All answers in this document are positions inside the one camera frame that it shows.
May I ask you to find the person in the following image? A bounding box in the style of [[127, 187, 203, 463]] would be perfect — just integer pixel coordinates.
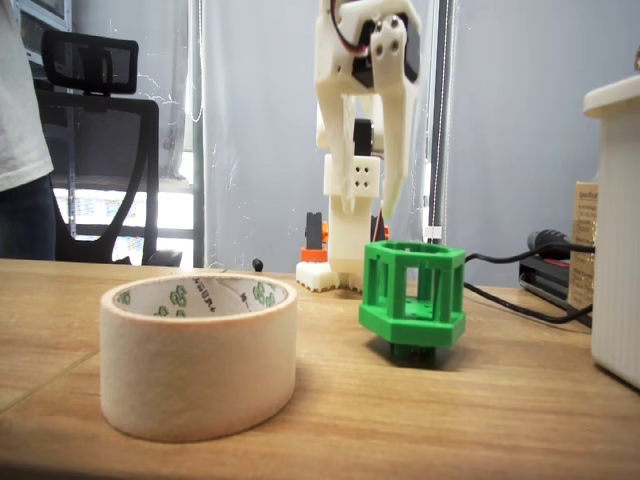
[[0, 0, 57, 261]]

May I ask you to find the black power cable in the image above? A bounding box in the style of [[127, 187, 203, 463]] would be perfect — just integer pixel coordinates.
[[463, 228, 596, 325]]

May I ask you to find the green hexagonal printed component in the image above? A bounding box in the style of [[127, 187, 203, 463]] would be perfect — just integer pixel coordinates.
[[358, 239, 468, 370]]

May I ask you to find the black power supply box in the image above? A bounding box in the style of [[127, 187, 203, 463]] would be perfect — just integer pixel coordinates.
[[518, 255, 595, 329]]

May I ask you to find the brown cardboard box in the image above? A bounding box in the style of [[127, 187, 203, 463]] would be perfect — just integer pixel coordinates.
[[568, 180, 601, 309]]

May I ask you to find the black office chair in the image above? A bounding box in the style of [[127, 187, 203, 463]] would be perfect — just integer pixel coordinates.
[[39, 28, 184, 267]]

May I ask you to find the orange table clamp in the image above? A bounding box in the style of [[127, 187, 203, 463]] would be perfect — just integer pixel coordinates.
[[370, 213, 392, 247], [299, 211, 332, 264]]

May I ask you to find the beige masking tape roll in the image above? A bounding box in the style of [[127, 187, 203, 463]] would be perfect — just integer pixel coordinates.
[[99, 272, 300, 444]]

